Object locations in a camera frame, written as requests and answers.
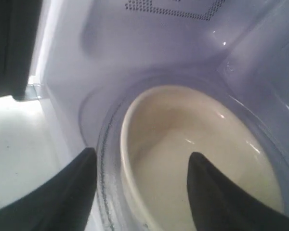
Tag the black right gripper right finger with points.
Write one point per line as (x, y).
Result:
(218, 204)

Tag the white microwave oven body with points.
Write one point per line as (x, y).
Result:
(246, 42)

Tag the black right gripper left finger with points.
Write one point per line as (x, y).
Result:
(63, 203)

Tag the glass microwave turntable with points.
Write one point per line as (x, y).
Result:
(101, 117)

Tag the cream ceramic bowl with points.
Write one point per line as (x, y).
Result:
(160, 130)

